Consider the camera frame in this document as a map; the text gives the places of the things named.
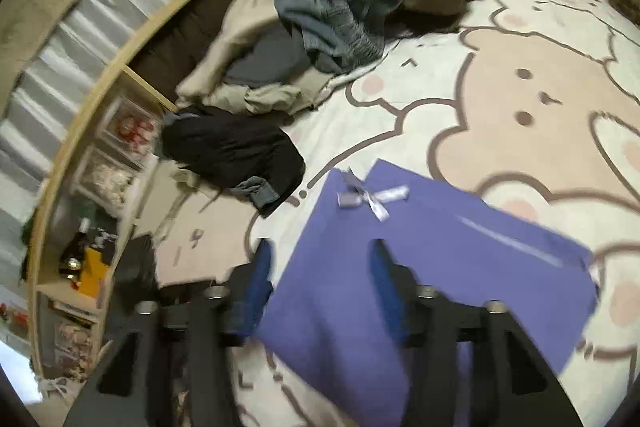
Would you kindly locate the framed pale flower picture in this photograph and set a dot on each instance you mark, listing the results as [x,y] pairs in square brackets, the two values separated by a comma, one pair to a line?
[107,179]

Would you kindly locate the wooden bedside shelf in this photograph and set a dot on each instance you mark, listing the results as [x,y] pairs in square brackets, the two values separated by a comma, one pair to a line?
[100,117]

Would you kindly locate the framed red flower picture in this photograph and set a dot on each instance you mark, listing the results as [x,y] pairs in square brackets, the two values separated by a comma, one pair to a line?
[132,127]

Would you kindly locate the blue grey knitted sweater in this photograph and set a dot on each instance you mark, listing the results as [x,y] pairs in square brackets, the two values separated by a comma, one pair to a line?
[335,2]

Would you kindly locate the black garment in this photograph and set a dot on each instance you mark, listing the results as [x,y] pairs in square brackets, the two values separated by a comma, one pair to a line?
[235,149]

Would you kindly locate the purple garment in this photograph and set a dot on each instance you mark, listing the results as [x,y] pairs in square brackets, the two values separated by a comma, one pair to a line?
[450,267]

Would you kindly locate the yellow box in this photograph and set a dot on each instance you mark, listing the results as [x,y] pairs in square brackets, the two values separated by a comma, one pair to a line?
[95,272]

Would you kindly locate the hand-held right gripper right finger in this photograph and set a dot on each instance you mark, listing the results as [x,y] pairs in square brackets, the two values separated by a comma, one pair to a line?
[391,302]

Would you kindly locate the grey curtain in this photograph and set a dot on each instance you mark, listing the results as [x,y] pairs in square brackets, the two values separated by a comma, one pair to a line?
[100,22]

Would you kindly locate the beige garment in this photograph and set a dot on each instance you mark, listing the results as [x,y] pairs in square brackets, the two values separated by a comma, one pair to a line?
[235,57]

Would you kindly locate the black bottle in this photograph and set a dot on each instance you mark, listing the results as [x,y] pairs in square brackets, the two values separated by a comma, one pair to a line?
[75,249]

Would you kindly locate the slate grey garment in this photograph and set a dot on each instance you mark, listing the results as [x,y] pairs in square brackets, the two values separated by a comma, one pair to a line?
[270,59]

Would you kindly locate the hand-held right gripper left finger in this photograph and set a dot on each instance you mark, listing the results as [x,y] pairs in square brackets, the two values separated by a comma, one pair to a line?
[257,287]

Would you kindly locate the bear print bedsheet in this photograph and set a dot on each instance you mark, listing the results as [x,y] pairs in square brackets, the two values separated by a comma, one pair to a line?
[500,107]

